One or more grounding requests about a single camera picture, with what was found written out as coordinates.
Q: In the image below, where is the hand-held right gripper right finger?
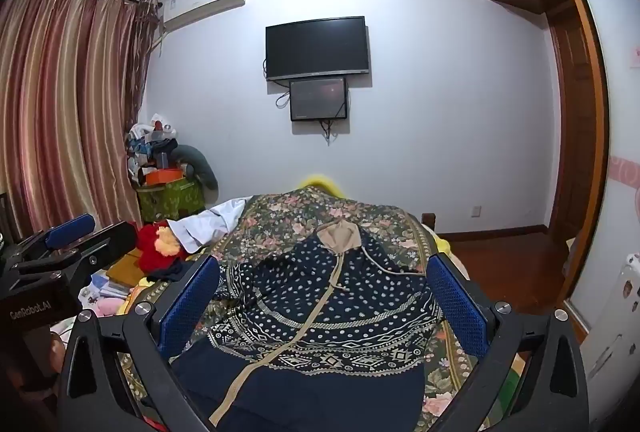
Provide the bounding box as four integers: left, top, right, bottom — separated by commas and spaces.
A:
425, 251, 592, 432

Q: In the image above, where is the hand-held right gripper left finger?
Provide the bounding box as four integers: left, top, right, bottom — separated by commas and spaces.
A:
56, 256, 222, 432

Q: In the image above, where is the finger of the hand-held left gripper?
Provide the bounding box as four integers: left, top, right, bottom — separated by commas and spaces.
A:
10, 221, 139, 295
9, 213, 97, 269

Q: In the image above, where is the navy patterned robe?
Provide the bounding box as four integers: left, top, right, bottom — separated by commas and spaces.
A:
170, 219, 447, 432

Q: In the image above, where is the pile of clothes and bags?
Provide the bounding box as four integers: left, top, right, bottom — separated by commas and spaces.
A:
126, 111, 182, 187

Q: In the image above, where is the stack of booklets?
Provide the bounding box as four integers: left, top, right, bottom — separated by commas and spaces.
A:
79, 269, 132, 301

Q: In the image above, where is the mustard cushion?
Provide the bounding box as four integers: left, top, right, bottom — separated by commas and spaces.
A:
102, 247, 149, 288

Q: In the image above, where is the dark cloth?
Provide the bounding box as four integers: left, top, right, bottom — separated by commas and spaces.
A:
145, 259, 187, 283

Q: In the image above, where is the red plush toy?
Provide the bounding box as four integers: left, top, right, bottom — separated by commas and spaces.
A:
136, 222, 187, 276

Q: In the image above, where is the pink plush toy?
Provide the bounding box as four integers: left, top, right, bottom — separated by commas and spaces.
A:
94, 299, 127, 318

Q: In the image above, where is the white cloth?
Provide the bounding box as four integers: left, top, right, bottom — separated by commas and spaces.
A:
167, 195, 254, 256

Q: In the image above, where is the orange box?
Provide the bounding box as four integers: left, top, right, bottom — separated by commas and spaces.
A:
145, 167, 185, 186

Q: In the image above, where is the striped pink curtain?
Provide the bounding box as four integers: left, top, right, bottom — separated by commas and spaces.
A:
0, 0, 162, 244

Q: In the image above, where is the floral bedspread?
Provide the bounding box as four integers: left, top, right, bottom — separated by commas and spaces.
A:
115, 187, 531, 432

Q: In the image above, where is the grey bolster pillow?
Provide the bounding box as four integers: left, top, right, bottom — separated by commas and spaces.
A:
170, 143, 220, 192

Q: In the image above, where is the white appliance with stickers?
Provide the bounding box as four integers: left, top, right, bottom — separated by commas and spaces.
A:
584, 251, 640, 415

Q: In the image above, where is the wooden door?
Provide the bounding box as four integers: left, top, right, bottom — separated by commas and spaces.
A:
550, 12, 597, 243

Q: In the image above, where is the small black monitor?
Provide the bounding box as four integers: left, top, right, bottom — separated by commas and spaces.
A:
289, 76, 349, 122

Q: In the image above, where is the white air conditioner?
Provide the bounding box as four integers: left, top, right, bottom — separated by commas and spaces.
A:
159, 0, 247, 34

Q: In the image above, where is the pink wall sticker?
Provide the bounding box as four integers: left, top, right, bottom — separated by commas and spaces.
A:
609, 154, 640, 189

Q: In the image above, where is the black monitor cable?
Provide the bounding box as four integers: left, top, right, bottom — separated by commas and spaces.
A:
320, 119, 342, 146

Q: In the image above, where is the wooden door frame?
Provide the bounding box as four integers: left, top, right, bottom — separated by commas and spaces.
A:
545, 0, 612, 344

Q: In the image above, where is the black wall television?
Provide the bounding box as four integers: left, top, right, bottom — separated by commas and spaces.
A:
265, 16, 371, 82

